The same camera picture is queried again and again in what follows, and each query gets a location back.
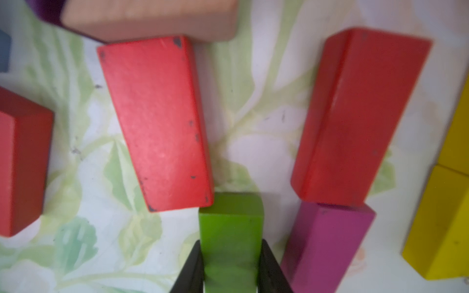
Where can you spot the red block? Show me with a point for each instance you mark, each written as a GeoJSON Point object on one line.
{"type": "Point", "coordinates": [155, 91]}
{"type": "Point", "coordinates": [362, 87]}
{"type": "Point", "coordinates": [26, 132]}

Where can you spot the blue grey triangle block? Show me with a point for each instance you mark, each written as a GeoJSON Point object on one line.
{"type": "Point", "coordinates": [5, 51]}

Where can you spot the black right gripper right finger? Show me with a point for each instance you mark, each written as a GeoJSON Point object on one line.
{"type": "Point", "coordinates": [270, 277]}

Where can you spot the purple triangle block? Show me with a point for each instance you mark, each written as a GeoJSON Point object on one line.
{"type": "Point", "coordinates": [48, 10]}

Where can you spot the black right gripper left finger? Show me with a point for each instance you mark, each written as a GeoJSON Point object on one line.
{"type": "Point", "coordinates": [191, 277]}

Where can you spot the natural wood triangle block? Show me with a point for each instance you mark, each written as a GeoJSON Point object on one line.
{"type": "Point", "coordinates": [111, 21]}

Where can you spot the green block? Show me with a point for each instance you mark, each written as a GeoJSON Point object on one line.
{"type": "Point", "coordinates": [231, 232]}

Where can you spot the yellow block long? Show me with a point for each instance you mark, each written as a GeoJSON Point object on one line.
{"type": "Point", "coordinates": [455, 150]}

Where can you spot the magenta block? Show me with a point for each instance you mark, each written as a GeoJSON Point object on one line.
{"type": "Point", "coordinates": [322, 244]}

